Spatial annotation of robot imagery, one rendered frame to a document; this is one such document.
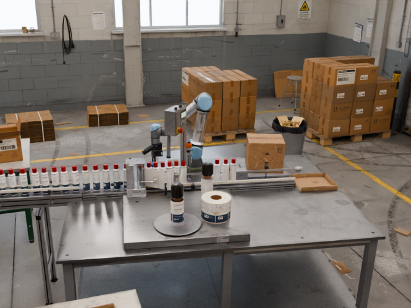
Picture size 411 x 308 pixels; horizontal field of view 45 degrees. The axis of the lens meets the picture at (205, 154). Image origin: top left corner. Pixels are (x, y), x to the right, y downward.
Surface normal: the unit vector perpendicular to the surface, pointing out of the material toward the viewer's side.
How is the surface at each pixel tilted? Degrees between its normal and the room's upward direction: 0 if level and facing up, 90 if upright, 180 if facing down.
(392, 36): 90
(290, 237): 0
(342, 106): 87
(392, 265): 0
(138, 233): 0
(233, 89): 90
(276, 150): 90
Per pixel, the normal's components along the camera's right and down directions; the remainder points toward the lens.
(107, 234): 0.02, -0.93
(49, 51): 0.32, 0.35
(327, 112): -0.93, 0.11
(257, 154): 0.00, 0.37
